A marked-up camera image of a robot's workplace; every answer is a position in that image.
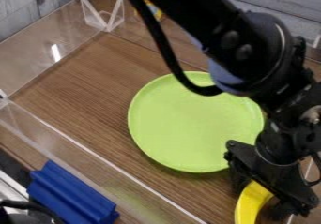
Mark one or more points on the yellow banana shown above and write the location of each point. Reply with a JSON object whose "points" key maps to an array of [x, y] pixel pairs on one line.
{"points": [[253, 198]]}

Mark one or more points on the yellow labelled tin can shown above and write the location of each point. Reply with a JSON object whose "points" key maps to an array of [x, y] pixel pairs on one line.
{"points": [[155, 11]]}

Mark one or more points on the blue plastic block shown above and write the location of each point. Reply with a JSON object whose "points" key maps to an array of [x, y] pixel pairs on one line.
{"points": [[63, 193]]}

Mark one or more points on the green plate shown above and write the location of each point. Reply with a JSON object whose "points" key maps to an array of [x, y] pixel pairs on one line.
{"points": [[180, 129]]}

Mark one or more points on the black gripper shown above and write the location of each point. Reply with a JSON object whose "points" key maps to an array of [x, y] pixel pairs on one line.
{"points": [[282, 180]]}

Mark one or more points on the clear acrylic corner bracket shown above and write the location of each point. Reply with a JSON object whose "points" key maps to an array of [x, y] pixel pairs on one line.
{"points": [[103, 20]]}

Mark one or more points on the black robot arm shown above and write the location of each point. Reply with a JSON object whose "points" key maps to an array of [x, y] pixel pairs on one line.
{"points": [[255, 62]]}

